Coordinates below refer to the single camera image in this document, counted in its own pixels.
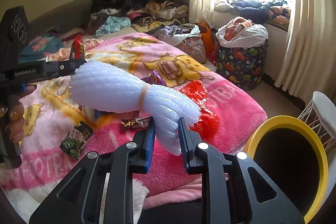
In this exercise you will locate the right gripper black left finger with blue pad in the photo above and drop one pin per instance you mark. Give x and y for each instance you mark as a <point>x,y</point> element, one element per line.
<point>100,180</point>

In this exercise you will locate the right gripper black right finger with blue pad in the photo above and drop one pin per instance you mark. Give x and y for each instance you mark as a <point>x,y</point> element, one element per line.
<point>234,188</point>

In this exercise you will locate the red snack packet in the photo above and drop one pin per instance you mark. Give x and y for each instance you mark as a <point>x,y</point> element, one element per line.
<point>77,48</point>

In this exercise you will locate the white foam net with band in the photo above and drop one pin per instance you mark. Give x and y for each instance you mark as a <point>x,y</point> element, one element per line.
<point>104,87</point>

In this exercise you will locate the yellow rimmed black trash bin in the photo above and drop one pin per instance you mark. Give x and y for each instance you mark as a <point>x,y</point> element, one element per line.
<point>292,155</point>

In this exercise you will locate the left hand painted nails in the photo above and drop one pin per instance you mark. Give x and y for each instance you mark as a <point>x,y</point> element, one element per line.
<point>15,110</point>

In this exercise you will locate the floral dark blue pillow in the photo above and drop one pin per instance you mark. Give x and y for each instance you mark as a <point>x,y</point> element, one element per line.
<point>40,47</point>

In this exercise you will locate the green black snack packet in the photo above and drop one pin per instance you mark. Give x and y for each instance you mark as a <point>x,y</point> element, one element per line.
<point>76,140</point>

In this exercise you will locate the pink cartoon blanket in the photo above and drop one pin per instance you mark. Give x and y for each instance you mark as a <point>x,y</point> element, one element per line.
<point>50,114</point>

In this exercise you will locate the red plastic wrapper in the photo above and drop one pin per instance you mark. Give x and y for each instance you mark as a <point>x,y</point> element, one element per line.
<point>208,123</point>

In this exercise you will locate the grey bed headboard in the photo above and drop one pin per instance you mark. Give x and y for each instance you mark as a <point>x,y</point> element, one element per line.
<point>70,15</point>

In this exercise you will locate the brown gold candy wrapper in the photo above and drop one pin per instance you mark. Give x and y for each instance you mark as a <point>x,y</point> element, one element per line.
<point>130,124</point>

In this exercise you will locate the light blue garment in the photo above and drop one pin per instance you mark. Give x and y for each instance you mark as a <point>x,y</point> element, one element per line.
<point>113,24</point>

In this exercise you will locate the purple snack wrapper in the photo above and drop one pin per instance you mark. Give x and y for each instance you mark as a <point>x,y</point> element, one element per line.
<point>154,78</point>

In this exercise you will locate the dinosaur print laundry basket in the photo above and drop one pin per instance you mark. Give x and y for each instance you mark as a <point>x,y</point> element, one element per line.
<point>242,66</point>

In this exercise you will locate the pile of clothes on bed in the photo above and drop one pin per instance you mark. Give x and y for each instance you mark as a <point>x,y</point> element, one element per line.
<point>146,16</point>

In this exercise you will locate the cream curtain right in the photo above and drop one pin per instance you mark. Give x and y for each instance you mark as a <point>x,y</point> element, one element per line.
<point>309,61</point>

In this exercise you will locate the pink floral fabric basket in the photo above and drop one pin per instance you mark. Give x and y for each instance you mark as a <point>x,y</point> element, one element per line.
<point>194,47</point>

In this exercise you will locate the white bag of clothes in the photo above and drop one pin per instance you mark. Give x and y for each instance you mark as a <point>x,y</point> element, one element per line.
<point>241,33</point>

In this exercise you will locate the orange bag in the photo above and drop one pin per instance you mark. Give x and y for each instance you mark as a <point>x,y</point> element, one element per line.
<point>207,38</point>

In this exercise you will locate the clothes on window sill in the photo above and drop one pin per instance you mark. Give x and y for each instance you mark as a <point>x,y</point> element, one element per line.
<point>275,11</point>

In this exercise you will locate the white wire stool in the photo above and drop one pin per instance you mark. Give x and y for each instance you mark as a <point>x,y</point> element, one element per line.
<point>319,115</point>

